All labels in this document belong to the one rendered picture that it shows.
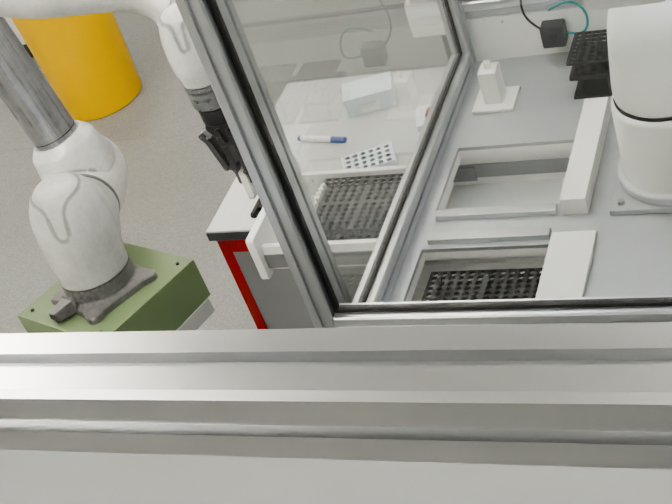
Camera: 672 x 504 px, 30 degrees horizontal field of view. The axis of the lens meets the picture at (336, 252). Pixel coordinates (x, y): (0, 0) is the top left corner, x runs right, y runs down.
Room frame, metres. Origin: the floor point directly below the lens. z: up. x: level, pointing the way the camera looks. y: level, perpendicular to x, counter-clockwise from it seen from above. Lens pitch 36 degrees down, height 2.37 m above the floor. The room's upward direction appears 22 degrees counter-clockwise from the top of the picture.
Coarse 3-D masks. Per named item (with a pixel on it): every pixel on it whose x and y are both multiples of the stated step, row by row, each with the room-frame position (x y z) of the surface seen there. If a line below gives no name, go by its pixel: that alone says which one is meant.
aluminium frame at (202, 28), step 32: (192, 0) 1.59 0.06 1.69; (192, 32) 1.60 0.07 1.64; (224, 32) 1.59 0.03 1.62; (224, 64) 1.59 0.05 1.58; (224, 96) 1.60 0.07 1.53; (256, 128) 1.59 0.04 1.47; (256, 160) 1.60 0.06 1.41; (288, 192) 1.59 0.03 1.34; (288, 224) 1.59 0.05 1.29; (288, 256) 1.60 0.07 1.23; (320, 288) 1.59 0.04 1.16; (320, 320) 1.60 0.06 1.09; (352, 320) 1.57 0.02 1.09; (384, 320) 1.54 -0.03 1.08; (416, 320) 1.51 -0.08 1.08; (448, 320) 1.48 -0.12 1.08; (480, 320) 1.46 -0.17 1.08; (512, 320) 1.43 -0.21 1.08; (544, 320) 1.41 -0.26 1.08; (576, 320) 1.38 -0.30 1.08; (608, 320) 1.36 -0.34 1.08; (640, 320) 1.34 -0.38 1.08
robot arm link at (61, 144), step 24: (0, 24) 2.45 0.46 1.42; (0, 48) 2.43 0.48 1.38; (24, 48) 2.47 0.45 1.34; (0, 72) 2.42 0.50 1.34; (24, 72) 2.43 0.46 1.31; (0, 96) 2.44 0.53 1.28; (24, 96) 2.41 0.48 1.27; (48, 96) 2.43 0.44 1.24; (24, 120) 2.42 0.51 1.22; (48, 120) 2.41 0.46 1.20; (72, 120) 2.45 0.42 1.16; (48, 144) 2.40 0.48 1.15; (72, 144) 2.39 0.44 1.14; (96, 144) 2.41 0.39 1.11; (48, 168) 2.39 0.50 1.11; (72, 168) 2.37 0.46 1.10; (96, 168) 2.37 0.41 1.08; (120, 168) 2.43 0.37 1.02; (120, 192) 2.36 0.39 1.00
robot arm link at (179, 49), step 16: (160, 16) 2.23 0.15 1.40; (176, 16) 2.20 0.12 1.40; (160, 32) 2.22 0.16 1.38; (176, 32) 2.19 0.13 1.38; (176, 48) 2.19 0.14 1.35; (192, 48) 2.18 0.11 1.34; (176, 64) 2.19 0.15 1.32; (192, 64) 2.18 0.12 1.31; (192, 80) 2.19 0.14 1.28; (208, 80) 2.18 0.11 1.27
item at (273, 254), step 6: (264, 246) 2.13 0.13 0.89; (270, 246) 2.12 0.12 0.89; (276, 246) 2.11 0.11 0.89; (264, 252) 2.13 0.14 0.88; (270, 252) 2.12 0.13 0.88; (276, 252) 2.12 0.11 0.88; (282, 252) 2.11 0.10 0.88; (270, 258) 2.12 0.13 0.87; (276, 258) 2.12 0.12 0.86; (282, 258) 2.11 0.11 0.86; (270, 264) 2.13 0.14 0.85; (276, 264) 2.12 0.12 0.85; (282, 264) 2.11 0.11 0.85
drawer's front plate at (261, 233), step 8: (264, 216) 2.18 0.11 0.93; (256, 224) 2.17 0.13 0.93; (264, 224) 2.17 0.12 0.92; (256, 232) 2.14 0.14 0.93; (264, 232) 2.16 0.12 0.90; (272, 232) 2.19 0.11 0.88; (248, 240) 2.12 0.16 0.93; (256, 240) 2.13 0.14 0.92; (264, 240) 2.15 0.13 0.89; (272, 240) 2.18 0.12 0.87; (248, 248) 2.12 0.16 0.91; (256, 248) 2.12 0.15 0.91; (256, 256) 2.12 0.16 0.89; (256, 264) 2.12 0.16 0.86; (264, 264) 2.12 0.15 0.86; (264, 272) 2.12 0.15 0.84; (272, 272) 2.13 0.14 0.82
